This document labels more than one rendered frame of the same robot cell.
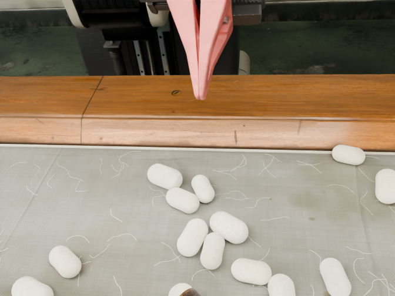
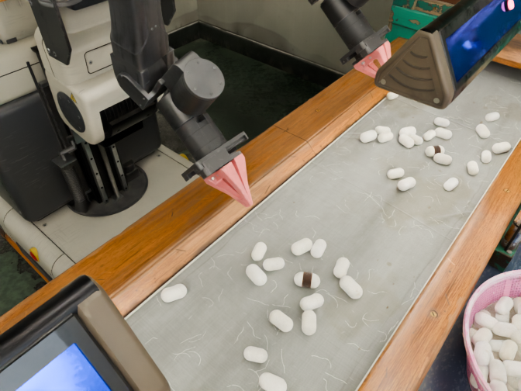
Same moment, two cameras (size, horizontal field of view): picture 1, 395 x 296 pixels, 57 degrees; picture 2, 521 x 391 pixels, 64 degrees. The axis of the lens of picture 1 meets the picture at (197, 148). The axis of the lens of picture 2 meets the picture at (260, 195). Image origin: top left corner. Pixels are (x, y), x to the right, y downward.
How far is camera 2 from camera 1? 0.81 m
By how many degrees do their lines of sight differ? 43
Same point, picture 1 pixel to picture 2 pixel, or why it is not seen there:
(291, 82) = (343, 82)
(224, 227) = (410, 130)
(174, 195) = (385, 135)
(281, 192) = (395, 117)
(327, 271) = (440, 120)
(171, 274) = (415, 153)
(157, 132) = (336, 128)
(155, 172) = (368, 134)
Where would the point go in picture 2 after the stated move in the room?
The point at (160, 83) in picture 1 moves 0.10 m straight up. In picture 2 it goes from (303, 112) to (307, 69)
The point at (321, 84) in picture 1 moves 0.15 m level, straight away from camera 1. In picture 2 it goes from (352, 77) to (311, 55)
